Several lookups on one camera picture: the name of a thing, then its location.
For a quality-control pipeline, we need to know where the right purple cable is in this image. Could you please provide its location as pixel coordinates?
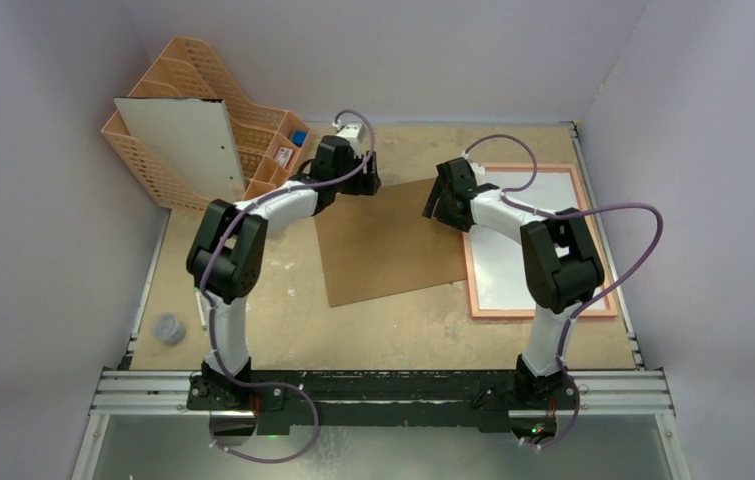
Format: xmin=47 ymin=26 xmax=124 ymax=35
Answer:
xmin=461 ymin=134 xmax=665 ymax=452

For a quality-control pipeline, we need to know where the brown cardboard backing board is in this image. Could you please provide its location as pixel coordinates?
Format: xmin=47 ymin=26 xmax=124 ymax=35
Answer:
xmin=314 ymin=179 xmax=467 ymax=307

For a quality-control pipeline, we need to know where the green marker pen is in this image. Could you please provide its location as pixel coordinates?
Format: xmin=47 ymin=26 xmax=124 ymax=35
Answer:
xmin=194 ymin=290 xmax=208 ymax=331

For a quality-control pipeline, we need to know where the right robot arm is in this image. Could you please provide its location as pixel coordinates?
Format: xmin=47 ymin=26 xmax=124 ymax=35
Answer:
xmin=422 ymin=157 xmax=605 ymax=407

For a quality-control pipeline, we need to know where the orange plastic file organizer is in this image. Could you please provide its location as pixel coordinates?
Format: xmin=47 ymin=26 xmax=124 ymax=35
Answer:
xmin=101 ymin=36 xmax=310 ymax=211

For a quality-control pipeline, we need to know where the white red small box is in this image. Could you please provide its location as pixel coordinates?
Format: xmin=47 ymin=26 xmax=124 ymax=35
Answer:
xmin=274 ymin=147 xmax=294 ymax=168

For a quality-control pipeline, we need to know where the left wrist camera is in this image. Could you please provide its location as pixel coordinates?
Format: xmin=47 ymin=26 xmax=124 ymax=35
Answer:
xmin=335 ymin=122 xmax=367 ymax=145

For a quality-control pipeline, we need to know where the blue item in organizer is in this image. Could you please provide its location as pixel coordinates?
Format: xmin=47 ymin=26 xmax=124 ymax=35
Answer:
xmin=290 ymin=130 xmax=308 ymax=147

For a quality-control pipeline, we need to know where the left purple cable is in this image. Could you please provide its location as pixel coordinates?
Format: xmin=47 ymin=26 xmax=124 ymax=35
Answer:
xmin=198 ymin=109 xmax=378 ymax=464

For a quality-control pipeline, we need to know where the purple cable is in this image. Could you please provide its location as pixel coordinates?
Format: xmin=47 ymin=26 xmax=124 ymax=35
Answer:
xmin=198 ymin=109 xmax=378 ymax=464
xmin=461 ymin=134 xmax=665 ymax=452

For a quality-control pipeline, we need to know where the pink picture frame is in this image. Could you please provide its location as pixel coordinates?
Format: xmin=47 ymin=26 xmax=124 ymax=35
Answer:
xmin=463 ymin=164 xmax=617 ymax=320

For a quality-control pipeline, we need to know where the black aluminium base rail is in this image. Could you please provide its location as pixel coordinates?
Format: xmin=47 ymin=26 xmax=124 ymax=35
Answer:
xmin=90 ymin=370 xmax=674 ymax=438

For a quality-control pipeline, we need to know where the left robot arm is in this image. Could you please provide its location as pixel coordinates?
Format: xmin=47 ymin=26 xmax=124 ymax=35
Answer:
xmin=186 ymin=135 xmax=381 ymax=409

